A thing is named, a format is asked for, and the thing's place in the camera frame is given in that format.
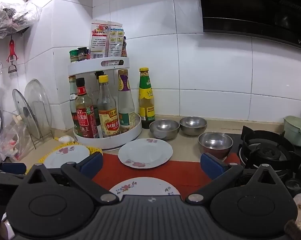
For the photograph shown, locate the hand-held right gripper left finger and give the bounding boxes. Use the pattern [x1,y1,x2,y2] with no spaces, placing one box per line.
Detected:
[23,152,119,204]

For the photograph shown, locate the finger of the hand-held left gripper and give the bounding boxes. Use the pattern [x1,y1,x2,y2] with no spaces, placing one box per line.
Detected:
[0,162,27,175]

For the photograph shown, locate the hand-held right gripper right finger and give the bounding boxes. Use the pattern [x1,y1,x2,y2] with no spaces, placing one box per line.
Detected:
[185,153,282,204]

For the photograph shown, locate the stainless steel bowl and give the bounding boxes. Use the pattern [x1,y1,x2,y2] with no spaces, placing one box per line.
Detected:
[149,119,180,140]
[179,116,207,136]
[198,132,233,159]

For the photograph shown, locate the white floral plate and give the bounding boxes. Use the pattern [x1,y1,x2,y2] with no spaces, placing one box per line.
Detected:
[43,144,90,169]
[109,177,181,197]
[118,138,173,169]

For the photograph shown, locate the clear plastic bag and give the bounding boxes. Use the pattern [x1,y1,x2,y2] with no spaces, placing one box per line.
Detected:
[0,122,31,162]

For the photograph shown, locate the red table mat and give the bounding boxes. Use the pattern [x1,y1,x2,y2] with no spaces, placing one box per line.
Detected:
[92,152,241,198]

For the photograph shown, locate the garlic bulb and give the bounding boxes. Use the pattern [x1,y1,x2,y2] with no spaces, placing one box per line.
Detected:
[55,135,75,144]

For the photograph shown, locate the yellow-capped vinegar bottle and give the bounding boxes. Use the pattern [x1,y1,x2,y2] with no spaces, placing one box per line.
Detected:
[97,75,120,138]

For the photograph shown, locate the red label soy sauce bottle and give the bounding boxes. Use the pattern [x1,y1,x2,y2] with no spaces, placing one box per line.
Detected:
[75,77,99,139]

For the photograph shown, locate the black gas stove burner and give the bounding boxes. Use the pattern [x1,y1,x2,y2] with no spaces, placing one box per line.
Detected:
[224,125,301,198]

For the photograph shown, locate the small glass pot lid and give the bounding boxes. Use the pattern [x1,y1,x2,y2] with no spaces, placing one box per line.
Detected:
[12,89,41,139]

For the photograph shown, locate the green label glass bottle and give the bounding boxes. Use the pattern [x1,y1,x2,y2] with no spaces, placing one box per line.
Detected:
[68,75,79,130]

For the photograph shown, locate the purple label clear bottle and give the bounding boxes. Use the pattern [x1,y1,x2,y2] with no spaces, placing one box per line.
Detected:
[118,69,136,133]

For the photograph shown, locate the large glass pot lid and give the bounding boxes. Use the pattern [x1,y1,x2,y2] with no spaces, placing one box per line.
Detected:
[24,79,53,131]

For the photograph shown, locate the yellow-capped green label bottle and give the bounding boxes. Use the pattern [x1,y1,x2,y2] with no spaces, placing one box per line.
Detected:
[138,67,156,123]

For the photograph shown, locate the pale green pot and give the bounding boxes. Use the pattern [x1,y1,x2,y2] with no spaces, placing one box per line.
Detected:
[283,115,301,147]

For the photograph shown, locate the white two-tier rotating rack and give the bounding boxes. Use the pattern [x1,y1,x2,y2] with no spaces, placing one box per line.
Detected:
[67,56,142,152]

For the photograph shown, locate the black-lidded spice jar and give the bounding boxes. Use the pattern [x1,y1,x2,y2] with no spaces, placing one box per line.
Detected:
[77,47,89,61]

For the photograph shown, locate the red peeler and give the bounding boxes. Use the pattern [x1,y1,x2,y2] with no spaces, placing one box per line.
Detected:
[6,39,19,63]

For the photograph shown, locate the red and white seasoning packet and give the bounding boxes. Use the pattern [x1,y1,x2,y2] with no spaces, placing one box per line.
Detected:
[88,20,111,59]

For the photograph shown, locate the crumpled plastic bag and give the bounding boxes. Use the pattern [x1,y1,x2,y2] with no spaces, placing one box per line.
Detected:
[0,1,42,40]

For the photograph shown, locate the black range hood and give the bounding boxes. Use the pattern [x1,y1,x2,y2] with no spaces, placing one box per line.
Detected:
[198,0,301,53]

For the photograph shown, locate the wire lid rack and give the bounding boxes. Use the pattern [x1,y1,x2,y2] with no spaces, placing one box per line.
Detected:
[31,101,54,150]

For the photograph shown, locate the black wall rail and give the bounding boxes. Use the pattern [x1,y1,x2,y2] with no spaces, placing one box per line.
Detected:
[0,24,31,40]

